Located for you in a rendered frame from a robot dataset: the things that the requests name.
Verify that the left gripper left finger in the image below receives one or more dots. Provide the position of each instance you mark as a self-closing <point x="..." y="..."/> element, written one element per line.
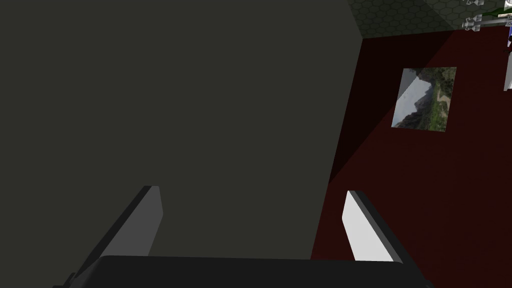
<point x="134" y="230"/>

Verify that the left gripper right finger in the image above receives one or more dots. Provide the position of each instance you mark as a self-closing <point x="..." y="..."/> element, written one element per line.
<point x="366" y="234"/>

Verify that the landscape picture on wall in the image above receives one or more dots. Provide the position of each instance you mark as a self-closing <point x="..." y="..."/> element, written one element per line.
<point x="424" y="99"/>

